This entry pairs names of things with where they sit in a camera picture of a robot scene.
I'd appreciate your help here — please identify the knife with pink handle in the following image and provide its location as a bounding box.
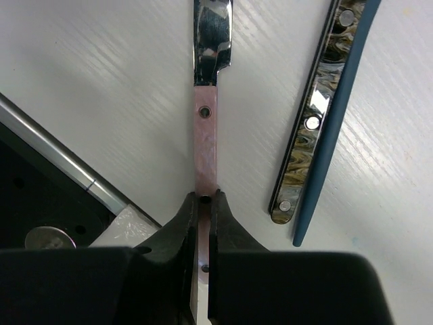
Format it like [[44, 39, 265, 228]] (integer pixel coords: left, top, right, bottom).
[[189, 0, 235, 325]]

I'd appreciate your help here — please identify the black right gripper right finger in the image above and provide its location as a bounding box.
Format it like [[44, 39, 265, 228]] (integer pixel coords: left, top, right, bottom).
[[208, 192, 393, 324]]

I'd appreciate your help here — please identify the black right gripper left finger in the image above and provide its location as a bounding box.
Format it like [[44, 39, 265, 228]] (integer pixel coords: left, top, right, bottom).
[[1, 194, 198, 324]]

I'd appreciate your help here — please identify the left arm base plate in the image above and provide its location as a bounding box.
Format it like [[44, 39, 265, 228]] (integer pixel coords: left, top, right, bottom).
[[1, 125, 115, 249]]

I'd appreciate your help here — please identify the dark blue plastic knife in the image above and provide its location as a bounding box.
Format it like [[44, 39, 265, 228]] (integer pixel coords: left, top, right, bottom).
[[292, 0, 381, 247]]

